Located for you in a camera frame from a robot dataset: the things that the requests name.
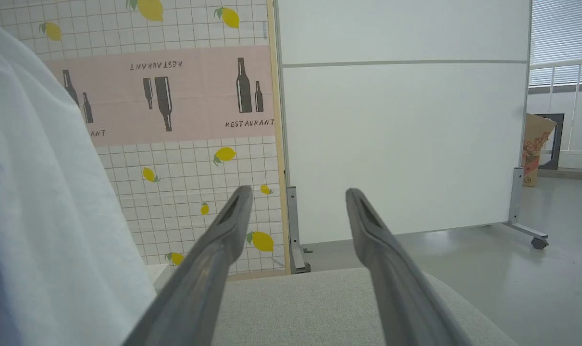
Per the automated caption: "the white and blue t-shirt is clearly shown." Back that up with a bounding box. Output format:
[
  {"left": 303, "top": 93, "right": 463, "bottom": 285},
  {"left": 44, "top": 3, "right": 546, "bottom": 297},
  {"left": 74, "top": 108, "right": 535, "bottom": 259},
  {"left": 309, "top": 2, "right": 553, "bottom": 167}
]
[{"left": 0, "top": 0, "right": 158, "bottom": 346}]

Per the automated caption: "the white window blind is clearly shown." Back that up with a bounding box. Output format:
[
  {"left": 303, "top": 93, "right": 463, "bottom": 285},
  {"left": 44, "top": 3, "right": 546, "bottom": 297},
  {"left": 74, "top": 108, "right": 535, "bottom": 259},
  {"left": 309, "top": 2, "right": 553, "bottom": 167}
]
[{"left": 529, "top": 0, "right": 582, "bottom": 88}]

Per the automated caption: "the brown cardboard box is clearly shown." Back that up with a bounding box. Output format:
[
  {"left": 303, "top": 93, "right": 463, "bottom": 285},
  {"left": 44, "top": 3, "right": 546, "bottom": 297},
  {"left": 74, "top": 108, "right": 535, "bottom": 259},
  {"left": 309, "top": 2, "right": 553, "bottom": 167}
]
[{"left": 521, "top": 113, "right": 558, "bottom": 188}]

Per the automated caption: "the white box table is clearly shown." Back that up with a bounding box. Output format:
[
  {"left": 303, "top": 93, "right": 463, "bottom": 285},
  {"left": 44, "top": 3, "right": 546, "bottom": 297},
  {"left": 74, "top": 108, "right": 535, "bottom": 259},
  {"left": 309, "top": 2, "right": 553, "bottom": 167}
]
[{"left": 144, "top": 263, "right": 171, "bottom": 291}]

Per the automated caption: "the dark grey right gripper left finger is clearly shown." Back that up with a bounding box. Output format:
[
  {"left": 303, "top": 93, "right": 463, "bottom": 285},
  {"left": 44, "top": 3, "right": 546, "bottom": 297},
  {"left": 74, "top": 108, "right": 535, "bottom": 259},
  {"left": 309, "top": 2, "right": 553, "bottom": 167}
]
[{"left": 122, "top": 185, "right": 254, "bottom": 346}]

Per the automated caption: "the lemon print wood-framed panel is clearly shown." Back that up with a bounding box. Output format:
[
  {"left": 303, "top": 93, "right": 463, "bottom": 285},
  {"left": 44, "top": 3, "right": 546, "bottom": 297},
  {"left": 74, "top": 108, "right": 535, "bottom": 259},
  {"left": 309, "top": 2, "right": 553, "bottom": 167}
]
[{"left": 0, "top": 0, "right": 291, "bottom": 282}]

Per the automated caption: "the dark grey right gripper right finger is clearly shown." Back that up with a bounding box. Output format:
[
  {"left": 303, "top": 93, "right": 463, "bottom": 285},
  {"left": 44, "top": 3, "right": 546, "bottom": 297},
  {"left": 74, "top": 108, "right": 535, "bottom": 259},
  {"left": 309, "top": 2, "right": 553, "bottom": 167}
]
[{"left": 345, "top": 187, "right": 475, "bottom": 346}]

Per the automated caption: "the white rolling partition board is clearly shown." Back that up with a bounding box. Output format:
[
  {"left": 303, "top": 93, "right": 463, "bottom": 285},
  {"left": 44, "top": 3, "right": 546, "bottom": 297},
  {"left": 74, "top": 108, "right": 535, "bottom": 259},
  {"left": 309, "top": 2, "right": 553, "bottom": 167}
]
[{"left": 274, "top": 0, "right": 550, "bottom": 274}]

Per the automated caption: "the black picture frame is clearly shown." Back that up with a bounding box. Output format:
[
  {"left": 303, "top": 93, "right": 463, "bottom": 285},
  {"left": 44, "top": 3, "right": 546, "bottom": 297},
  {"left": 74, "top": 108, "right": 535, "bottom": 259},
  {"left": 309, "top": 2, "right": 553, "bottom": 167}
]
[{"left": 536, "top": 113, "right": 565, "bottom": 171}]

